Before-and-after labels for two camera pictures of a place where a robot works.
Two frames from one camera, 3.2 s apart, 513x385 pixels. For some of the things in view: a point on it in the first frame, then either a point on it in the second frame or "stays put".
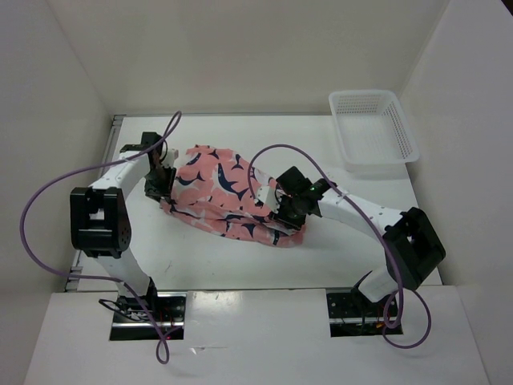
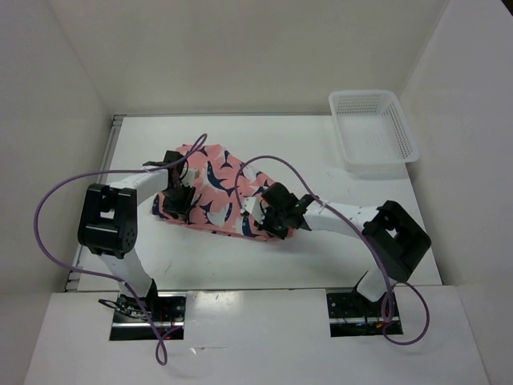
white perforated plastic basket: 374,131 stays put
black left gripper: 163,191 to 182,208
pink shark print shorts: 218,191 stays put
